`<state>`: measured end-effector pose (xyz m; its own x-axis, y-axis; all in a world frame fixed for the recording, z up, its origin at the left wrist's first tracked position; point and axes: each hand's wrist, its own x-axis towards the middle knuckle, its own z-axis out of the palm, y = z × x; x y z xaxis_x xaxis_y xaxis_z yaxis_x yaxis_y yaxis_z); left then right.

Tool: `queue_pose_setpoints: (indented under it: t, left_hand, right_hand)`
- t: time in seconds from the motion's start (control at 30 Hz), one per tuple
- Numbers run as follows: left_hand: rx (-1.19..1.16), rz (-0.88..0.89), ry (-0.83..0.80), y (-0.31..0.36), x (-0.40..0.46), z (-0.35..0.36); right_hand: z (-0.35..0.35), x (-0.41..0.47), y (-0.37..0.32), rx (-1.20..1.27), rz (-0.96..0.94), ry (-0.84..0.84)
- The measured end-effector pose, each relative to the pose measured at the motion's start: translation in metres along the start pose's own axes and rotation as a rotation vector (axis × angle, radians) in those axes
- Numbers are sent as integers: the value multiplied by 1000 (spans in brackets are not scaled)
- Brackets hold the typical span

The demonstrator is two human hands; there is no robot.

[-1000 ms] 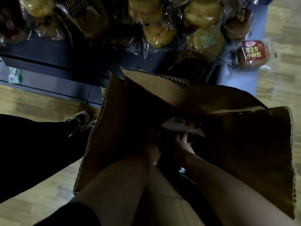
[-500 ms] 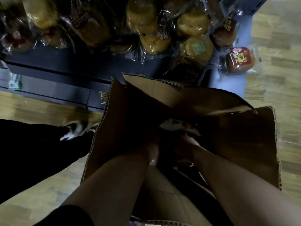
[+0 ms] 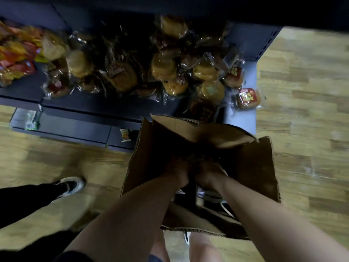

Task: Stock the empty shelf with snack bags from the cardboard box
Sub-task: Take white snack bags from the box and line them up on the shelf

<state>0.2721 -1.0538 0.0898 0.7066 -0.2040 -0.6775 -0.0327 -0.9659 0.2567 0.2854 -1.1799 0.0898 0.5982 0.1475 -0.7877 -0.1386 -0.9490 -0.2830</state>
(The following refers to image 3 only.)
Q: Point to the person's left hand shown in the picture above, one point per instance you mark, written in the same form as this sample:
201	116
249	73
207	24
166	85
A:
180	171

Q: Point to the person's right hand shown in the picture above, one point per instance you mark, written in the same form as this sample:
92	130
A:
211	175

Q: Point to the pile of white snacks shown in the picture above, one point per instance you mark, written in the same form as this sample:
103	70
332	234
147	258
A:
211	197

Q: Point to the brown cardboard box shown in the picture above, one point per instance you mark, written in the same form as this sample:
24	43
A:
253	166

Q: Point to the dark blue metal shelf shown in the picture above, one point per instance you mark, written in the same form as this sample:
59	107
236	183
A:
81	125

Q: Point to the person's right forearm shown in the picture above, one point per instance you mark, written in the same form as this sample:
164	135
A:
278	223

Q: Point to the person's left forearm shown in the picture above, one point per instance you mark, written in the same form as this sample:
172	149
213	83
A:
122	223

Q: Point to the person's right shoe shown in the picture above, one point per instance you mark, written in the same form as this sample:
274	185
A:
187	238

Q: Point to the person's right leg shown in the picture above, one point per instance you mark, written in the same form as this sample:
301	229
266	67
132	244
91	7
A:
203	251

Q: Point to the person's leg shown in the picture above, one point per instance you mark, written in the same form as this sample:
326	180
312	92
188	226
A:
203	251
161	248

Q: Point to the person's left leg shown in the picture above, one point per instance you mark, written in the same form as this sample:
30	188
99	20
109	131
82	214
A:
161	248

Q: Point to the small red white sachet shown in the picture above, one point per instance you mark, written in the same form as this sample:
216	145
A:
125	135

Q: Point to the red label pastry packet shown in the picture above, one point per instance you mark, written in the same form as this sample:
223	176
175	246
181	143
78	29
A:
247	98

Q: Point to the dark blue shorts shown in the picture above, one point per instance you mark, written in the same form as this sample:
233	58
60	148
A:
155	258

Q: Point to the pile of wrapped buns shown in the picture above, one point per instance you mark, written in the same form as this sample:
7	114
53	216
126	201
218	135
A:
163	70

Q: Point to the dark shirt sleeve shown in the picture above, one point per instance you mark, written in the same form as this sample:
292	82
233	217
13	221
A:
73	257

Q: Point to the pile of red orange packets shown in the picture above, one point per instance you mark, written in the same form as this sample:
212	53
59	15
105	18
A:
19	60

